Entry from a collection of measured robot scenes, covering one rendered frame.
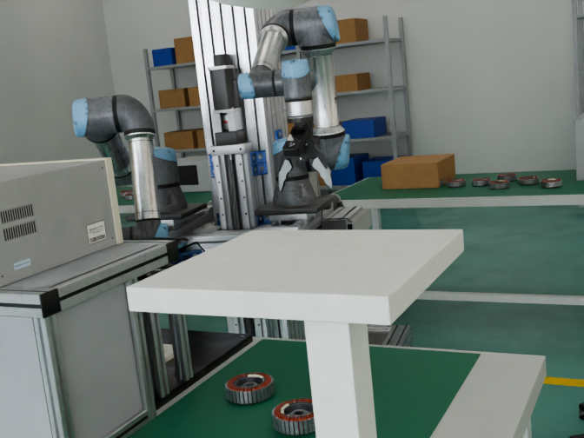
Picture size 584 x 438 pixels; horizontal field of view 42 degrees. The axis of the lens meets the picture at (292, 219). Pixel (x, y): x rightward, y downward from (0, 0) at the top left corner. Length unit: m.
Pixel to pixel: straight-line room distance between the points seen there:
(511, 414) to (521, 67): 6.78
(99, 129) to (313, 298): 1.60
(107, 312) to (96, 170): 0.35
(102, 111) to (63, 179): 0.71
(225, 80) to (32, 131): 6.70
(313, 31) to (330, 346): 1.67
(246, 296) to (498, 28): 7.46
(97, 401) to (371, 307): 0.88
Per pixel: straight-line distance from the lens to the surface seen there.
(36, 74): 9.45
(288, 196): 2.57
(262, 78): 2.18
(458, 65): 8.37
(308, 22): 2.49
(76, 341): 1.57
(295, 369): 1.92
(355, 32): 8.16
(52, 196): 1.69
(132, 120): 2.38
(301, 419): 1.58
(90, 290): 1.57
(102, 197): 1.81
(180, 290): 0.99
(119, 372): 1.68
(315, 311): 0.90
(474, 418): 1.63
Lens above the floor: 1.45
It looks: 10 degrees down
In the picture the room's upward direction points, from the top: 6 degrees counter-clockwise
